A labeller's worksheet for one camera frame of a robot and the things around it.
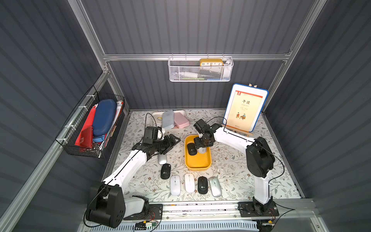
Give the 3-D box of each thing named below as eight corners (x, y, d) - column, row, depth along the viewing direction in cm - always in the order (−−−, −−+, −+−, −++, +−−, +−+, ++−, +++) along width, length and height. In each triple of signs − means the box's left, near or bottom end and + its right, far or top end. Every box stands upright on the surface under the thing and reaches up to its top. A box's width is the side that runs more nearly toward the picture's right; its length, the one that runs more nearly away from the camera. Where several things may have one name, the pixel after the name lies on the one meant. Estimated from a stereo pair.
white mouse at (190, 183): (184, 192, 81) (184, 191, 79) (184, 174, 88) (184, 173, 86) (194, 192, 81) (195, 191, 79) (194, 174, 88) (194, 173, 86)
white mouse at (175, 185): (169, 195, 80) (168, 194, 78) (170, 176, 87) (170, 175, 85) (180, 195, 80) (180, 194, 78) (180, 176, 87) (180, 175, 85)
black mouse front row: (197, 194, 80) (198, 193, 79) (197, 177, 86) (197, 176, 85) (208, 194, 80) (208, 193, 79) (207, 177, 86) (207, 176, 85)
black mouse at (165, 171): (160, 179, 86) (160, 177, 85) (162, 165, 92) (161, 163, 90) (170, 179, 86) (169, 177, 85) (171, 165, 92) (171, 163, 90)
